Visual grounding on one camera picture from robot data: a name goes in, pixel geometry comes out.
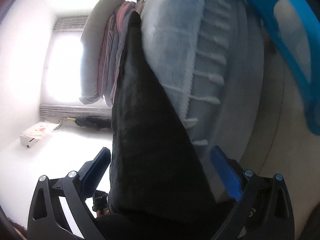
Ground patterned window curtain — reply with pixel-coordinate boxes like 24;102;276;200
40;104;112;119

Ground white cardboard box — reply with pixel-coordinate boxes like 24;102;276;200
20;121;59;148

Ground stack of folded quilts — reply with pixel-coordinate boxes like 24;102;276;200
97;1;144;107

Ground blue plastic stool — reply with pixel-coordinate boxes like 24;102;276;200
247;0;319;135

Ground grey checked bed mattress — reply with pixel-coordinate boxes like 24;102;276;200
142;0;264;198

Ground black coat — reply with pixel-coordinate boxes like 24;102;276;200
97;12;234;239

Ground left hand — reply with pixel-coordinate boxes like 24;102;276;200
96;207;110;217

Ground dark clothes hanging on rack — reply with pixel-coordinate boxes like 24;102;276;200
75;116;111;130

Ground grey pillow on top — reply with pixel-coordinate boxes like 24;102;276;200
80;0;125;105

